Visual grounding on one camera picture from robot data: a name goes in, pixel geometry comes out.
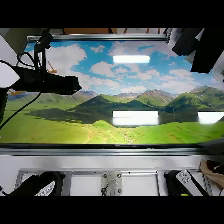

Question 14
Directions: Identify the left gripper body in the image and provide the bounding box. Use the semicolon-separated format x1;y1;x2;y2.
48;74;83;96

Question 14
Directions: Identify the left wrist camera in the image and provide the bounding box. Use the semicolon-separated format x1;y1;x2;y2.
32;29;54;77

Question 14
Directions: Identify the black cable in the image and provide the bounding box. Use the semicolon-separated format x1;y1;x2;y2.
0;91;43;131

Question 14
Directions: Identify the silver frame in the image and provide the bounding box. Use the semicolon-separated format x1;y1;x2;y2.
0;33;224;197

